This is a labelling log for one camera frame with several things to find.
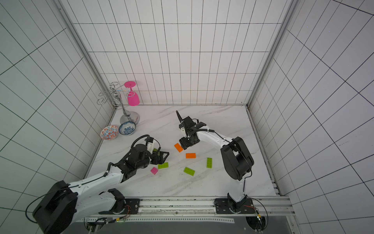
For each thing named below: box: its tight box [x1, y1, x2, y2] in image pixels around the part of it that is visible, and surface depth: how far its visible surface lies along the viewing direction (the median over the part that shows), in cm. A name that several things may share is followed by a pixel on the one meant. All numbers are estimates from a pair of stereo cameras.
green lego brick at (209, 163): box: [206, 157, 213, 169], surface depth 89 cm
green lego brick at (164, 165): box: [157, 162, 169, 170], surface depth 87 cm
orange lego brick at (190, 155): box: [185, 153, 197, 159], surface depth 92 cm
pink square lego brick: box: [150, 166, 159, 176], surface depth 86 cm
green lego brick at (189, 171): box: [183, 166, 196, 177], surface depth 87 cm
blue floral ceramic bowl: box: [118, 121, 137, 136], surface depth 105 cm
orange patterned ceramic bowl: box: [100, 124, 119, 141], surface depth 102 cm
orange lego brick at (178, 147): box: [173, 142, 184, 153], surface depth 97 cm
